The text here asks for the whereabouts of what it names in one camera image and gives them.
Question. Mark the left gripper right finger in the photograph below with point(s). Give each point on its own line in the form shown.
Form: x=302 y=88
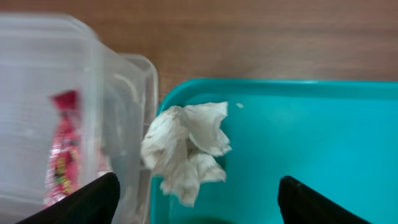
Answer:
x=299 y=204

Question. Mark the red snack wrapper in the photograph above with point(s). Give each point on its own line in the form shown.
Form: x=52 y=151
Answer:
x=63 y=169

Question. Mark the teal serving tray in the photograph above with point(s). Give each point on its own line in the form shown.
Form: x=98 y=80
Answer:
x=339 y=138

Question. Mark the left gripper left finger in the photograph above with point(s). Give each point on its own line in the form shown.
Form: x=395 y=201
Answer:
x=95 y=203

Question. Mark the clear plastic storage bin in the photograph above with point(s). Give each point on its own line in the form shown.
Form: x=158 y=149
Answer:
x=43 y=55

